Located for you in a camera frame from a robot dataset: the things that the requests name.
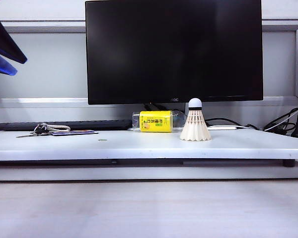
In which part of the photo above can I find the white flat device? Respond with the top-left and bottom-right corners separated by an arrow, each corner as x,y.
210,125 -> 238,131

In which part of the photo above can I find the white cable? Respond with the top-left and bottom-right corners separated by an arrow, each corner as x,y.
263,104 -> 298,131

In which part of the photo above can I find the white braided rope lanyard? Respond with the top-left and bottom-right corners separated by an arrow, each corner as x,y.
46,124 -> 72,132

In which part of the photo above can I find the black looped cable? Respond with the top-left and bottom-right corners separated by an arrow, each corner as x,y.
262,106 -> 298,132

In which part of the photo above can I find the white feather shuttlecock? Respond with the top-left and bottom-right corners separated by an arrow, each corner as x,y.
180,98 -> 212,142

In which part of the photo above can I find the black computer keyboard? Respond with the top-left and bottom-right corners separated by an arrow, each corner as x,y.
0,120 -> 134,131

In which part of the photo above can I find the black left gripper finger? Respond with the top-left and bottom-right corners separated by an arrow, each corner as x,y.
0,11 -> 28,64

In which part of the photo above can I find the yellow label plastic bottle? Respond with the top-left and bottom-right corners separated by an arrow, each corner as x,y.
132,111 -> 187,133

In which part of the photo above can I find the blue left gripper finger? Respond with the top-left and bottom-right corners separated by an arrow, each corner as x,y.
0,51 -> 18,76

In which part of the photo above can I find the blue key tag card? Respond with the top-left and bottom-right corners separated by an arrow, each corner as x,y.
50,129 -> 99,136

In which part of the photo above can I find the metal key bunch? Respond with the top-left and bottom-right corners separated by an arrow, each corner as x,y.
15,123 -> 51,138

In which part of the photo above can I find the black computer monitor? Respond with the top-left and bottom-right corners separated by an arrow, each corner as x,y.
84,0 -> 264,105

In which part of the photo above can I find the aluminium partition frame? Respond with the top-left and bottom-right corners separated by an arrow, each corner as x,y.
0,16 -> 298,109

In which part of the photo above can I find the white raised desk board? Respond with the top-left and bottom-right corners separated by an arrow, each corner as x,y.
0,128 -> 298,161

